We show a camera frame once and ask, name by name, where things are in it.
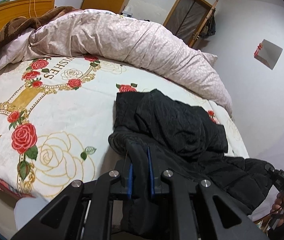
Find black hooded puffer jacket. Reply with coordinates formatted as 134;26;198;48
108;90;272;239

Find person's right hand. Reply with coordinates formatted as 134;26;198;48
270;192;284;227

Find white rose-print bed blanket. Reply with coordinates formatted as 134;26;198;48
0;56;248;199

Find pink leaf-pattern duvet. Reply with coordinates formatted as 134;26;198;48
0;9;232;113

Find hanging dark bags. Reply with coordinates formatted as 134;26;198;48
199;15;216;38

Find wood-framed doorway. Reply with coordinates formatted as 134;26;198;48
164;0;218;48

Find brown fleece blanket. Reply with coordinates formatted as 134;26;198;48
0;6;76;49

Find wooden bed headboard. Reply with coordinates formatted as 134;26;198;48
0;0;55;30

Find grey wall panel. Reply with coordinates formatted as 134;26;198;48
254;39;283;70

